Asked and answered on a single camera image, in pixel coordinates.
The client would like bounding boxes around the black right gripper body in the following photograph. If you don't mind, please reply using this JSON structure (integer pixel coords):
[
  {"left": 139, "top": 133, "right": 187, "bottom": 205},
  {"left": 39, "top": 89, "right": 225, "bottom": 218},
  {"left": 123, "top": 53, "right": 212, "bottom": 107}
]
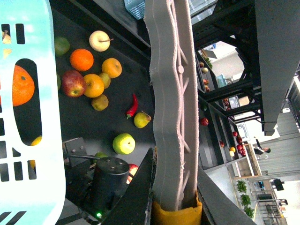
[{"left": 62, "top": 137, "right": 129, "bottom": 219}]

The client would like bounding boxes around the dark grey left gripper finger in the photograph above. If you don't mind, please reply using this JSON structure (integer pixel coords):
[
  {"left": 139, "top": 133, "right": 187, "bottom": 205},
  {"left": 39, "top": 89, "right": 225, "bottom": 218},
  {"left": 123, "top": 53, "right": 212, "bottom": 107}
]
[{"left": 102, "top": 148, "right": 156, "bottom": 225}]

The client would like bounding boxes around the light blue shopping basket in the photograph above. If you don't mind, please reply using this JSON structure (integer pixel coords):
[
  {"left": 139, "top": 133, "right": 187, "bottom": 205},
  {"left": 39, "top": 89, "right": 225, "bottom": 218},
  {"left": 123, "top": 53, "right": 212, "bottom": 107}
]
[{"left": 0, "top": 0, "right": 66, "bottom": 225}]

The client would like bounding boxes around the yellow lemon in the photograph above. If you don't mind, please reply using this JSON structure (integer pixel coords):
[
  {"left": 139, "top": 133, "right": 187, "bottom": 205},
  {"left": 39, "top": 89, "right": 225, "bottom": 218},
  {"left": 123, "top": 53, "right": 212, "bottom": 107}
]
[{"left": 29, "top": 135, "right": 43, "bottom": 169}]

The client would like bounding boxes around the black front shelf tray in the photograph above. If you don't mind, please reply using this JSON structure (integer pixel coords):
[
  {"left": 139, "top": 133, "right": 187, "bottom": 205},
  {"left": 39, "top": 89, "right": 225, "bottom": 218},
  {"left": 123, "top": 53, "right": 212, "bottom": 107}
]
[{"left": 13, "top": 0, "right": 158, "bottom": 211}]

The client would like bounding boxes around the blue basket on far shelf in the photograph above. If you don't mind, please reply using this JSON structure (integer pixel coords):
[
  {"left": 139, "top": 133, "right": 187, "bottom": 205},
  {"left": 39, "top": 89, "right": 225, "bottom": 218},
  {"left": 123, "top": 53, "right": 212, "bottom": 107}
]
[{"left": 124, "top": 0, "right": 145, "bottom": 20}]

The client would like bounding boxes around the red apple front right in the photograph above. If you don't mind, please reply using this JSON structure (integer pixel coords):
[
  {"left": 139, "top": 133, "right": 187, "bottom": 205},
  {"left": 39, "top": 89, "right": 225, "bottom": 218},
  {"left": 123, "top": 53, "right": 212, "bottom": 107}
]
[{"left": 127, "top": 164, "right": 139, "bottom": 184}]

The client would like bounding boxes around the red apple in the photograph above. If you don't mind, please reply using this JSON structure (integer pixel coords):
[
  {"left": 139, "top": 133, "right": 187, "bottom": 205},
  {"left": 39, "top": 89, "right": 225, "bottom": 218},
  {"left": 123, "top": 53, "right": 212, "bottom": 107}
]
[
  {"left": 127, "top": 164, "right": 139, "bottom": 184},
  {"left": 61, "top": 70, "right": 86, "bottom": 98}
]

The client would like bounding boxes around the green apple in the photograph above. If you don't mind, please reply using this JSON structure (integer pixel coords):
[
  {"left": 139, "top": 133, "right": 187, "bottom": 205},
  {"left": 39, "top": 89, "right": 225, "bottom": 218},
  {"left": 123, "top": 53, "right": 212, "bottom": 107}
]
[{"left": 112, "top": 133, "right": 135, "bottom": 155}]

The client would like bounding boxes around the red chili pepper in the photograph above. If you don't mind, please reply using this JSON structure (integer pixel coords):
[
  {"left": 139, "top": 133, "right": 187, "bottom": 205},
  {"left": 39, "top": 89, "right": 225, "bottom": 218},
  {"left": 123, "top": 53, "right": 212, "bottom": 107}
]
[{"left": 126, "top": 94, "right": 138, "bottom": 119}]

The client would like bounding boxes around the yellow green pear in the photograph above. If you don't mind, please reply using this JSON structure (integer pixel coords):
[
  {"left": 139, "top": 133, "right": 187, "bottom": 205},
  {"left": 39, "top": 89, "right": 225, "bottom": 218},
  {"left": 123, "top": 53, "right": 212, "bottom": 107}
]
[{"left": 134, "top": 111, "right": 151, "bottom": 128}]

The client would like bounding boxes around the brown kiwi lower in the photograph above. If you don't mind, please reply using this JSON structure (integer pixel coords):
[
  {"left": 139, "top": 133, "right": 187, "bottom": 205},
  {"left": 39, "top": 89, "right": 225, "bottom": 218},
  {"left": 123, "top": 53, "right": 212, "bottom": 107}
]
[{"left": 91, "top": 94, "right": 109, "bottom": 111}]

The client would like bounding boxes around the brown kiwi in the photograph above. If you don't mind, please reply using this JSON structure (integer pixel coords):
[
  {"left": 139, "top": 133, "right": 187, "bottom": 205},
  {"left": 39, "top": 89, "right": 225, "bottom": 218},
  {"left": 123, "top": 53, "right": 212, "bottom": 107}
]
[
  {"left": 99, "top": 73, "right": 111, "bottom": 89},
  {"left": 91, "top": 94, "right": 109, "bottom": 111}
]

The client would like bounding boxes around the yellow orange apple centre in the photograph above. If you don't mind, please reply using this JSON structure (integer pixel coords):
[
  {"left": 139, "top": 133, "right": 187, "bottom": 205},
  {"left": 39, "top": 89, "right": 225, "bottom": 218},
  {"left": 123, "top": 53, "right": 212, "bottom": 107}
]
[{"left": 83, "top": 74, "right": 105, "bottom": 98}]

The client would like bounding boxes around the yellow orange apple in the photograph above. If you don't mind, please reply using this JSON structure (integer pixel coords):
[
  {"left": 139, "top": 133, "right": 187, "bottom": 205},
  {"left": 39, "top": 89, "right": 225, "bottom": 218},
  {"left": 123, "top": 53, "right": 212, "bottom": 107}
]
[
  {"left": 101, "top": 58, "right": 122, "bottom": 79},
  {"left": 83, "top": 74, "right": 105, "bottom": 98}
]

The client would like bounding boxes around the red apple centre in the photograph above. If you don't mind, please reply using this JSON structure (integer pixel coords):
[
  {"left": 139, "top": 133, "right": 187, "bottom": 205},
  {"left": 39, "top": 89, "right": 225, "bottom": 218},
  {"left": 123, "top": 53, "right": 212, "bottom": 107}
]
[{"left": 61, "top": 70, "right": 86, "bottom": 98}]

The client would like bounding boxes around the brown kiwi upper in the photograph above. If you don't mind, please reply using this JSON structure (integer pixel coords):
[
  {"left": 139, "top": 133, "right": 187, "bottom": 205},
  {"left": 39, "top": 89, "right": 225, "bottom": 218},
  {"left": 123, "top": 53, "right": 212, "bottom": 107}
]
[{"left": 99, "top": 73, "right": 111, "bottom": 89}]

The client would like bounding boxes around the green lime lower middle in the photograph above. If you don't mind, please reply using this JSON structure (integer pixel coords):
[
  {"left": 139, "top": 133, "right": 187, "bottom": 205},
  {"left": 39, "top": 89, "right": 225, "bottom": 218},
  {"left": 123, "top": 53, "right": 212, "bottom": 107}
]
[{"left": 57, "top": 74, "right": 61, "bottom": 90}]

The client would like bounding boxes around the green lime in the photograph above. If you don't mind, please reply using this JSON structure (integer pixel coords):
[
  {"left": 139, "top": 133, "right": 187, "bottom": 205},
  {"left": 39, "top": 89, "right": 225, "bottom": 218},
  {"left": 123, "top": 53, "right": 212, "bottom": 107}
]
[
  {"left": 54, "top": 37, "right": 70, "bottom": 56},
  {"left": 57, "top": 74, "right": 61, "bottom": 90}
]

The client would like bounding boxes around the grey ribbed left finger pad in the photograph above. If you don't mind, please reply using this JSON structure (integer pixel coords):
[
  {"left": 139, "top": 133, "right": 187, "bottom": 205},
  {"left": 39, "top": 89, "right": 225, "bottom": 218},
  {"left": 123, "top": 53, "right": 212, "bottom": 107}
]
[{"left": 144, "top": 0, "right": 199, "bottom": 211}]

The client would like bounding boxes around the yellow orange apple right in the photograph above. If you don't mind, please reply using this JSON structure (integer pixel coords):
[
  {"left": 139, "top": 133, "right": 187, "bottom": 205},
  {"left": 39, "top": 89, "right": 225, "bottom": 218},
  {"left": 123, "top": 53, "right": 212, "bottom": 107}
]
[{"left": 101, "top": 58, "right": 122, "bottom": 79}]

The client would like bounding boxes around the large orange front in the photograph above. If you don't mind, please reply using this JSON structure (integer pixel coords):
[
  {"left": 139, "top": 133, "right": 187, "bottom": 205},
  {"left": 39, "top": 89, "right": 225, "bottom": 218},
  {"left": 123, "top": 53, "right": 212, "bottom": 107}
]
[{"left": 12, "top": 65, "right": 35, "bottom": 106}]

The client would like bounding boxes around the small orange centre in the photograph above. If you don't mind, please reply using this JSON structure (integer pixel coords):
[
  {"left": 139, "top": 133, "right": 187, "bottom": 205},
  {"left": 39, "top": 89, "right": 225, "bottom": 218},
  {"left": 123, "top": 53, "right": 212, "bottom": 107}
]
[{"left": 69, "top": 49, "right": 94, "bottom": 72}]

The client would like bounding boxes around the green lime upper middle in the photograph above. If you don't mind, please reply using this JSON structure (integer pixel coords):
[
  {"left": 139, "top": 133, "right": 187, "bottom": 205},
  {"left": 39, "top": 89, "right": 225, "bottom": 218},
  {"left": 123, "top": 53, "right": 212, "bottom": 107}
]
[{"left": 54, "top": 37, "right": 70, "bottom": 56}]

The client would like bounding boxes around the white pear with stem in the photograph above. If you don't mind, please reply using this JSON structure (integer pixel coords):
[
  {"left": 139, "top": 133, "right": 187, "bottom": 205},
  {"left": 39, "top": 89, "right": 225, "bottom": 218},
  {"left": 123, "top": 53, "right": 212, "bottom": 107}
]
[{"left": 89, "top": 30, "right": 114, "bottom": 52}]

